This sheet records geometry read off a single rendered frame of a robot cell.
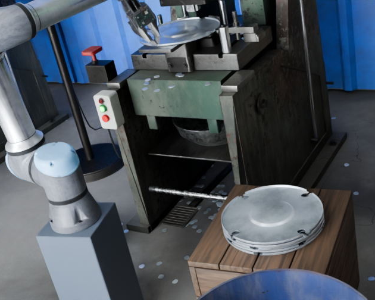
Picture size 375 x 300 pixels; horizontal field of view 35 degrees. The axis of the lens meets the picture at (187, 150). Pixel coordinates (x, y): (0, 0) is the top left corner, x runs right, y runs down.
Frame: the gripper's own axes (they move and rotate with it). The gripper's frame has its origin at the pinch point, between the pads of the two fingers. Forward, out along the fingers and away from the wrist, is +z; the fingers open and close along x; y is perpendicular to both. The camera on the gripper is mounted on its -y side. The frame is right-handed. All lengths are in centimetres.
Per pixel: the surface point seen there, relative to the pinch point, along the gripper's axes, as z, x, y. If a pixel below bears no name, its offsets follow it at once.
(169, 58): 10.5, 1.7, -7.3
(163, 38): 2.7, 3.6, -5.8
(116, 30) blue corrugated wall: 42, 0, -185
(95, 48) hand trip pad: -2.5, -17.9, -24.6
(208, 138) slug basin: 44.5, -2.1, -3.6
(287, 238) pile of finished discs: 41, -5, 71
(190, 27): 5.5, 13.7, -7.7
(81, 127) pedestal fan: 45, -46, -88
